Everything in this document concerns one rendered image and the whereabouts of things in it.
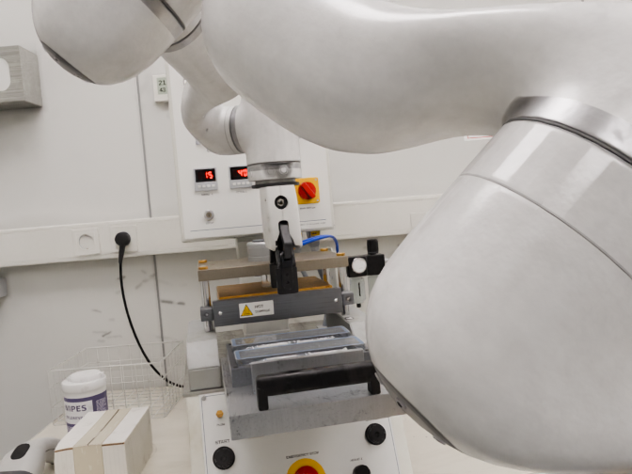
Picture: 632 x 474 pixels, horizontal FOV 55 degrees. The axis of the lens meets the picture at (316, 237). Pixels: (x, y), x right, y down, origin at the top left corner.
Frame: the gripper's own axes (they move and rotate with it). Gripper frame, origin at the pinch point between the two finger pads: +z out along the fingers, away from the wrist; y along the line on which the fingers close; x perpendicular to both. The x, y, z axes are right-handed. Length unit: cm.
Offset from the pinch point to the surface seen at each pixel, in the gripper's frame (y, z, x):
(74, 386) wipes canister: 32, 21, 39
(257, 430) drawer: -24.0, 14.0, 7.9
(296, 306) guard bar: 11.0, 6.0, -3.4
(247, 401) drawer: -19.4, 11.9, 8.4
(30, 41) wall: 81, -61, 52
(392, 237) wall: 62, -1, -39
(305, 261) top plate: 12.3, -1.5, -5.8
